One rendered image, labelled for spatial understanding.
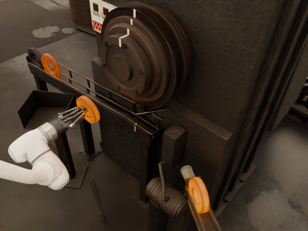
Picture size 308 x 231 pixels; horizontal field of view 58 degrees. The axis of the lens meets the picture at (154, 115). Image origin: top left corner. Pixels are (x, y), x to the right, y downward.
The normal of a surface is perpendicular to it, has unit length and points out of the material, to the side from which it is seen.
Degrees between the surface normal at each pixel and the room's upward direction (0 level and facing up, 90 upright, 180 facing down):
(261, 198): 0
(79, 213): 0
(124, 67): 90
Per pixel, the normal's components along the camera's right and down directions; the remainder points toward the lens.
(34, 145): 0.43, -0.30
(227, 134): 0.04, -0.73
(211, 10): -0.66, 0.48
